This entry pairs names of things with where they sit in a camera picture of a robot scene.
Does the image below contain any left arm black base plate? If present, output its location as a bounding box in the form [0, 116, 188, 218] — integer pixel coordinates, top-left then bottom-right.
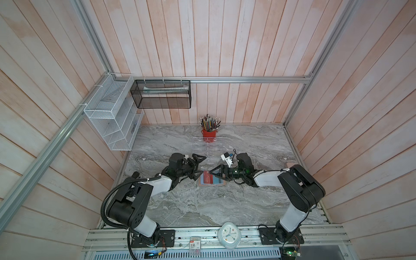
[131, 229, 176, 248]

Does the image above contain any red credit card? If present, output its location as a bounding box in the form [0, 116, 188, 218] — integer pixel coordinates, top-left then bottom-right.
[203, 171, 212, 184]

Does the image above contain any aluminium frame rail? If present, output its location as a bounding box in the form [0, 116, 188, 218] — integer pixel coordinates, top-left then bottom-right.
[112, 76, 313, 85]

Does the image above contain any pink case on table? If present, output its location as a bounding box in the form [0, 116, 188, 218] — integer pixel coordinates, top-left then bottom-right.
[285, 162, 297, 169]

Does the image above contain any clear acrylic organizer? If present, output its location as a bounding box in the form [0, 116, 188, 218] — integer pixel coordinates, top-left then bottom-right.
[191, 137, 229, 160]

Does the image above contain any pink card holder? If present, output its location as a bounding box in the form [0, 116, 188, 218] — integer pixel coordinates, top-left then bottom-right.
[198, 171, 226, 186]

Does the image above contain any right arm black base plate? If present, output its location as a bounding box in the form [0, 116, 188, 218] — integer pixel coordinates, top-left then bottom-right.
[258, 225, 304, 245]

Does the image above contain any white analog clock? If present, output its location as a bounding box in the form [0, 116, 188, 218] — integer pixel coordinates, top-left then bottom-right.
[217, 222, 242, 250]

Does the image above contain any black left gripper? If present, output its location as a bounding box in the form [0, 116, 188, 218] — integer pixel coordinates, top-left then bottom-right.
[177, 154, 206, 181]

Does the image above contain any white wire mesh shelf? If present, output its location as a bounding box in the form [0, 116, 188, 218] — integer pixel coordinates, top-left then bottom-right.
[84, 73, 144, 151]

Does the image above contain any black wire mesh basket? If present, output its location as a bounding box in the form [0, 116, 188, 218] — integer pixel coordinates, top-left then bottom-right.
[130, 79, 192, 109]

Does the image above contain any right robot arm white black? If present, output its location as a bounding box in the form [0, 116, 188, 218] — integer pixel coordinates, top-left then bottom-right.
[210, 153, 326, 234]

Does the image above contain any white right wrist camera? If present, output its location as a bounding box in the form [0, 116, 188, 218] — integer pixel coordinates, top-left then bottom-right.
[221, 152, 234, 167]

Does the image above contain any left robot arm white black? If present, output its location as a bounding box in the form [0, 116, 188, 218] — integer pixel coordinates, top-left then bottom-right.
[100, 153, 206, 238]

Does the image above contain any small red white box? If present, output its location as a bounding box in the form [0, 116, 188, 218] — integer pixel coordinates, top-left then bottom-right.
[189, 236, 202, 257]

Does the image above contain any red pencil cup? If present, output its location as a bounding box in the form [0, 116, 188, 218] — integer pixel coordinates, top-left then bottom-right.
[201, 129, 217, 143]

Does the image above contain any bundle of coloured pencils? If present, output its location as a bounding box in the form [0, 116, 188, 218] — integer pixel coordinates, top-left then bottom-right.
[199, 114, 222, 132]

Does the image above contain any left blue circuit board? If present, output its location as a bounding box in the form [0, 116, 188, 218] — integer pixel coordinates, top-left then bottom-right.
[144, 250, 162, 259]

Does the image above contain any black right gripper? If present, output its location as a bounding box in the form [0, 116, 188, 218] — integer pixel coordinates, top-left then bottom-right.
[210, 164, 245, 180]

